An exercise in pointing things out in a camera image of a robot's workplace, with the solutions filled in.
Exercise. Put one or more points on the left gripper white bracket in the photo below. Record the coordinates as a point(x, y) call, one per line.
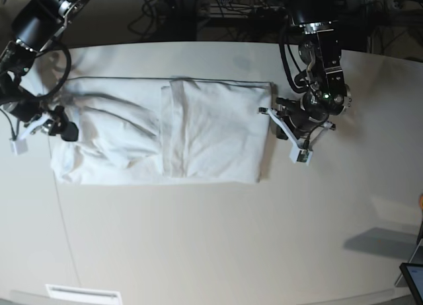
point(297, 126)

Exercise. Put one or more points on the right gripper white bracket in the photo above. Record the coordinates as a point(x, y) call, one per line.
point(38, 118)

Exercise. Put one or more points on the white T-shirt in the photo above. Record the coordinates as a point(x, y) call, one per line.
point(135, 131)

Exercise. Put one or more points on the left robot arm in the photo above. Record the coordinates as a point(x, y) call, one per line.
point(320, 85)

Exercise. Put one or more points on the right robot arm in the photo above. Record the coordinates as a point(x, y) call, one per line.
point(36, 31)

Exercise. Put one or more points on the black power strip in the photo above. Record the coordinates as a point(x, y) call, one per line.
point(226, 12)

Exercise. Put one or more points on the white label strip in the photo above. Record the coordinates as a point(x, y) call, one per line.
point(83, 295)

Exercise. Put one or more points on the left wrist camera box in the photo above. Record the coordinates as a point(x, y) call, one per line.
point(297, 155)

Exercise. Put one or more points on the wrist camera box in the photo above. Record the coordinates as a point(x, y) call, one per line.
point(297, 155)
point(18, 146)

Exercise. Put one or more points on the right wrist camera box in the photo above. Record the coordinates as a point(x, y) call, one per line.
point(18, 146)

